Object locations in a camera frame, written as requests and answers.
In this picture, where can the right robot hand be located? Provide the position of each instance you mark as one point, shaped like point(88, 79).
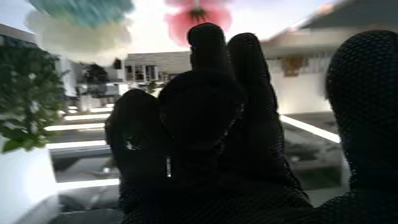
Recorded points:
point(214, 160)

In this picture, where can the green plant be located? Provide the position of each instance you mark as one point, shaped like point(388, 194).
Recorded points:
point(24, 96)

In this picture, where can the white flower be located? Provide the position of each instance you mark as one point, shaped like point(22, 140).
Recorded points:
point(83, 40)

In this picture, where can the pink flower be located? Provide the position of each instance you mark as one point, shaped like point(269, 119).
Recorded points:
point(198, 16)

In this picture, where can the teal flower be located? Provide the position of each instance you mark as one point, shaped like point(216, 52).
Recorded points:
point(90, 10)

